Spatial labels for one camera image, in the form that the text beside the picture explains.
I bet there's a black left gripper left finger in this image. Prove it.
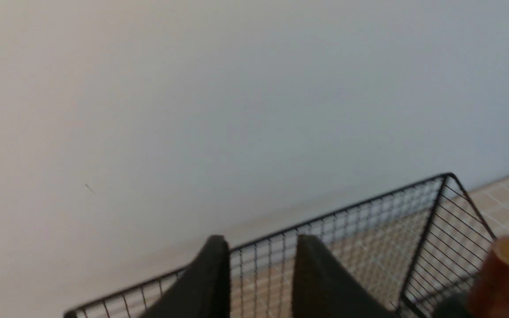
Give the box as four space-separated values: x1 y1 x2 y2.
141 235 231 318

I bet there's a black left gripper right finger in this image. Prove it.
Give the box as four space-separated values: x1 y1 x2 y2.
292 234 394 318

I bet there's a soy sauce bottle red label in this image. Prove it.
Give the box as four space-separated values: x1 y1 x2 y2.
431 235 509 318

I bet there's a black wire mesh shelf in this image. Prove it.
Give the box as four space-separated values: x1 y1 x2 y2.
63 173 509 318

